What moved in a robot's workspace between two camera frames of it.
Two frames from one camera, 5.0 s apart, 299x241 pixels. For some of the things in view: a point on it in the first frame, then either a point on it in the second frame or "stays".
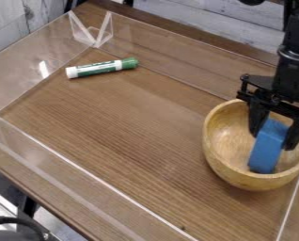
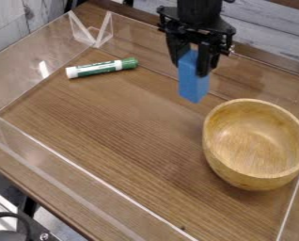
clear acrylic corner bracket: (92, 35) stays
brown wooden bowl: (227, 139) stays
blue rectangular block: (267, 146) -> (194, 86)
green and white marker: (90, 69) stays
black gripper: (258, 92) -> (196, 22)
